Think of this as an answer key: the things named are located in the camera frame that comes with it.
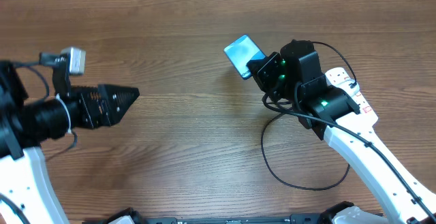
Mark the blue Galaxy smartphone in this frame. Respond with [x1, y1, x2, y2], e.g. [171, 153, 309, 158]
[223, 35, 266, 80]

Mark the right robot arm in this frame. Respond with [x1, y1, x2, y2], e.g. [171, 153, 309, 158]
[235, 39, 435, 223]

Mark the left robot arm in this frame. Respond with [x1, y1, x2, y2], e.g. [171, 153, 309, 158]
[1, 61, 140, 223]

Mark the black USB charging cable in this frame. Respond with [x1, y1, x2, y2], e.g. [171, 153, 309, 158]
[260, 39, 358, 191]

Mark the white power strip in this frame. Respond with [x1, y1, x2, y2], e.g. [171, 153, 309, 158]
[325, 67, 378, 127]

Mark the white USB charger plug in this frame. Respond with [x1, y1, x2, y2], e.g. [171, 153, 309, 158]
[337, 80, 360, 97]

